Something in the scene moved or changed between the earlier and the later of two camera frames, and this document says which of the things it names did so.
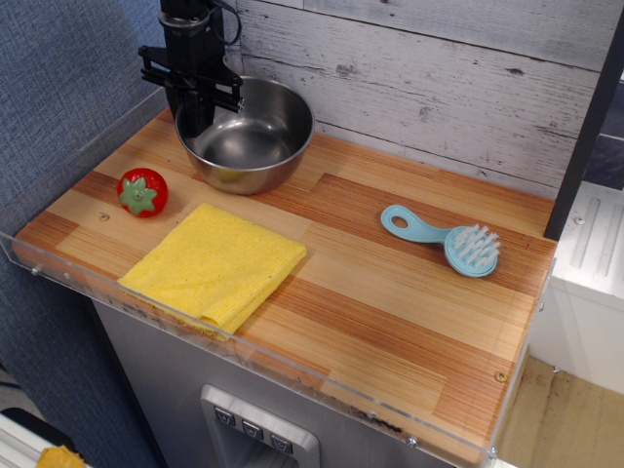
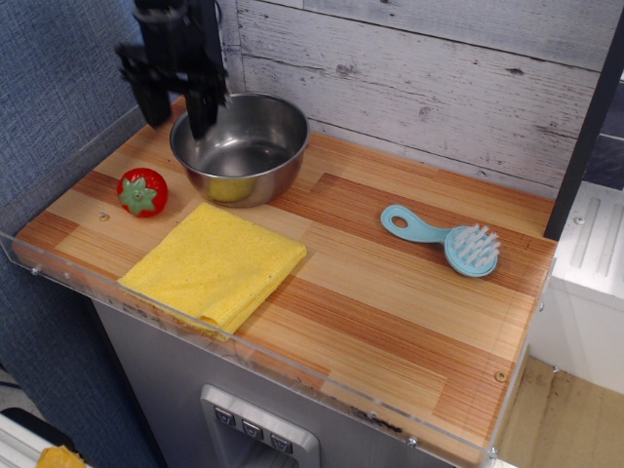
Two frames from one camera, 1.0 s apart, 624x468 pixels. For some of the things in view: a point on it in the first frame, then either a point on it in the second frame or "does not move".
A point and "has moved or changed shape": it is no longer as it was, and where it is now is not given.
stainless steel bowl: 259,149 has moved or changed shape
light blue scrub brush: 472,249 does not move
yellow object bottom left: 59,457 does not move
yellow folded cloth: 214,270 does not move
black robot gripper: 191,65 → 180,38
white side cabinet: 578,327 does not move
